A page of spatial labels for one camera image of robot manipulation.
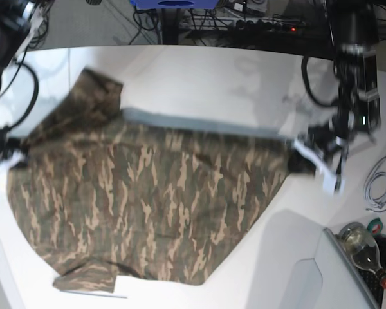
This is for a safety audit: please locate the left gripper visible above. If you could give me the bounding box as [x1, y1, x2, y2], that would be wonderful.
[304, 115, 357, 161]

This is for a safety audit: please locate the camouflage t-shirt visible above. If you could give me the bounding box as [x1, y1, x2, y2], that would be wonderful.
[6, 68, 316, 294]

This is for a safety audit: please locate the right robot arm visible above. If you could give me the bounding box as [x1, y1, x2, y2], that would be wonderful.
[0, 1, 54, 159]

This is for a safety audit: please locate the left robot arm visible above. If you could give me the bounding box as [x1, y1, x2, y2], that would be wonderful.
[301, 1, 381, 162]

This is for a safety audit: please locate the green tape roll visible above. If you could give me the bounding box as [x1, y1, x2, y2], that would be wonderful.
[367, 218, 383, 236]

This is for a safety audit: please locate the clear glass bottle red cap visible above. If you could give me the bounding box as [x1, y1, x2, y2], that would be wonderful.
[338, 222, 386, 289]

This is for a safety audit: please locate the black power strip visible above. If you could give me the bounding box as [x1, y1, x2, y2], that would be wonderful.
[234, 19, 307, 33]

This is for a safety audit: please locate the blue box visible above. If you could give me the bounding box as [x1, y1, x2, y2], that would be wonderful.
[131, 0, 219, 9]

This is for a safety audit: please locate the white coiled cable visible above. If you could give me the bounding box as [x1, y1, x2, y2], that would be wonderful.
[363, 151, 386, 212]

